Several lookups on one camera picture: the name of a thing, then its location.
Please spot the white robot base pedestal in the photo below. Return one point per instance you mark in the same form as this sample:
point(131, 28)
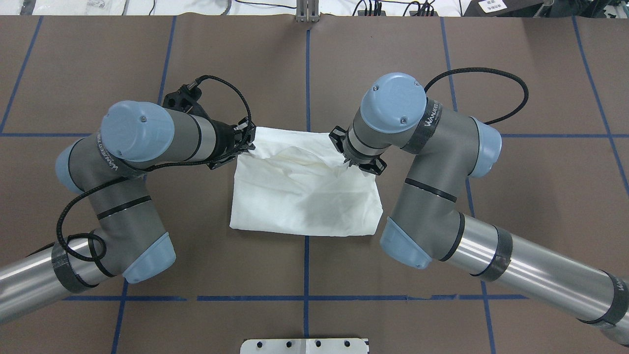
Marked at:
point(306, 346)

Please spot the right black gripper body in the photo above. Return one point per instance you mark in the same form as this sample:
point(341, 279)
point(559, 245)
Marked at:
point(355, 157)

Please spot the white long-sleeve printed shirt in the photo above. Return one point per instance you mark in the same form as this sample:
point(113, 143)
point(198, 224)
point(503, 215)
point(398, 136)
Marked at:
point(296, 183)

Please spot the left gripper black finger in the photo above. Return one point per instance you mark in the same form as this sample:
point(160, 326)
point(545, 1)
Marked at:
point(244, 136)

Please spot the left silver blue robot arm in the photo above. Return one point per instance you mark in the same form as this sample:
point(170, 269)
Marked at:
point(112, 227)

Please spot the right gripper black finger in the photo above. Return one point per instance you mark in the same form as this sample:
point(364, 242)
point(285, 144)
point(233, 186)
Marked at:
point(348, 160)

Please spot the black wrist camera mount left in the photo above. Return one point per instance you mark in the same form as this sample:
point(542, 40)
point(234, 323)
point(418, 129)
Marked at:
point(186, 100)

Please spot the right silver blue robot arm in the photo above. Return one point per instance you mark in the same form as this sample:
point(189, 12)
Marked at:
point(449, 149)

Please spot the aluminium frame post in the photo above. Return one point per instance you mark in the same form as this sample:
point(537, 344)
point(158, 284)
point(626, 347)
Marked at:
point(307, 11)

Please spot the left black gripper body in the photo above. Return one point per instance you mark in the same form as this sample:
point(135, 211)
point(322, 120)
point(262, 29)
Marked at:
point(224, 138)

